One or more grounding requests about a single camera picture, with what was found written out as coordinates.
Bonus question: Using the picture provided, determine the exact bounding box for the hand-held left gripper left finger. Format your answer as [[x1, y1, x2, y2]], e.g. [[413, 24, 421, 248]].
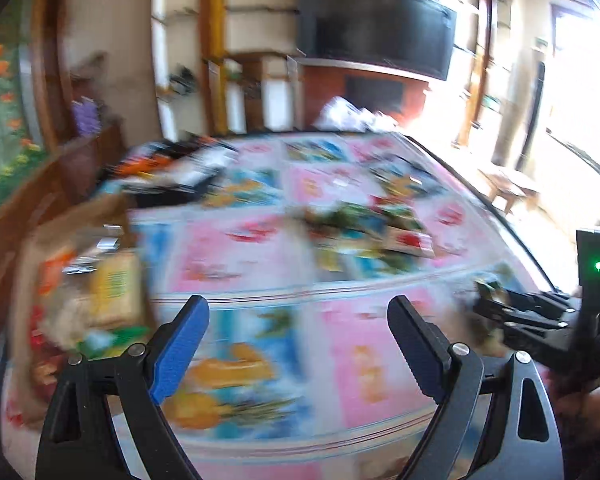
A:
[[35, 295, 211, 480]]

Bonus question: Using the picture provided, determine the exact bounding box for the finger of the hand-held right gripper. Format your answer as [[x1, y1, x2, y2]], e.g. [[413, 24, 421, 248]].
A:
[[501, 315, 582, 347], [472, 287, 579, 318]]

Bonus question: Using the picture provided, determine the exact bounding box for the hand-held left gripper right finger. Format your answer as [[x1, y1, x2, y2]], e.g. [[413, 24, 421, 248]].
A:
[[387, 295, 566, 480]]

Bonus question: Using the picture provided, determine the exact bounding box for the small green snack packet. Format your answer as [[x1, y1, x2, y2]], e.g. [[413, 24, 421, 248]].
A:
[[475, 279, 508, 307]]

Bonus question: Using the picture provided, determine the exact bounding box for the brown cardboard box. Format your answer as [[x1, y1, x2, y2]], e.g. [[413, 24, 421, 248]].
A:
[[10, 192, 154, 412]]

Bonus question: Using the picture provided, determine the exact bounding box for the tan red-label snack packet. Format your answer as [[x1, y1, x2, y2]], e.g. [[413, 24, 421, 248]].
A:
[[386, 227, 437, 261]]

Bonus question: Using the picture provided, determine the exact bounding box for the colourful printed tablecloth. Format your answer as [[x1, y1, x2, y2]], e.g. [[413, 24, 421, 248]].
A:
[[0, 130, 581, 480]]

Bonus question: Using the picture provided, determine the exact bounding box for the low wooden stool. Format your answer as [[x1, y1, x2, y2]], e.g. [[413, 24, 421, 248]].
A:
[[477, 166, 541, 216]]

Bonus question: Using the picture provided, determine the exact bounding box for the round silver foil packet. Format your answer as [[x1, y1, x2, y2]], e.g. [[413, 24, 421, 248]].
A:
[[62, 230, 127, 276]]

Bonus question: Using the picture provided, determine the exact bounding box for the orange snack packet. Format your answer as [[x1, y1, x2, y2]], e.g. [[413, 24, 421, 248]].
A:
[[40, 252, 79, 302]]

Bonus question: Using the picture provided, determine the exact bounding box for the green wrapped snack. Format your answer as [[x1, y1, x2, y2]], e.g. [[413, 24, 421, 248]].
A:
[[325, 202, 382, 234]]

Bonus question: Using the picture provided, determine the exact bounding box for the tall black panel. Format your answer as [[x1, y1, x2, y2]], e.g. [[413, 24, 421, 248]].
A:
[[517, 60, 549, 171]]

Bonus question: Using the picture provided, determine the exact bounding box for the brown wooden side cabinet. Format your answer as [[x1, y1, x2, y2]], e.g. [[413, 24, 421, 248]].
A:
[[0, 125, 127, 271]]

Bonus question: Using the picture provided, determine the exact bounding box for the red television cabinet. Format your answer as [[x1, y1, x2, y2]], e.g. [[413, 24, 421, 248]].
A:
[[300, 57, 431, 129]]

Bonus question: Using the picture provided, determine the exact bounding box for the dark bag on shelf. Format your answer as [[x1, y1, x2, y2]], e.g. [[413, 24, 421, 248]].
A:
[[167, 65, 198, 98]]

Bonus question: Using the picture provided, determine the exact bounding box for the floral picture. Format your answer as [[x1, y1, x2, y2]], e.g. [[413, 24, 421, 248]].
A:
[[0, 42, 47, 222]]

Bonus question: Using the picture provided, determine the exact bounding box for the black flat television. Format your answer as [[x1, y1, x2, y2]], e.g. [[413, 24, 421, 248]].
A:
[[297, 0, 458, 82]]

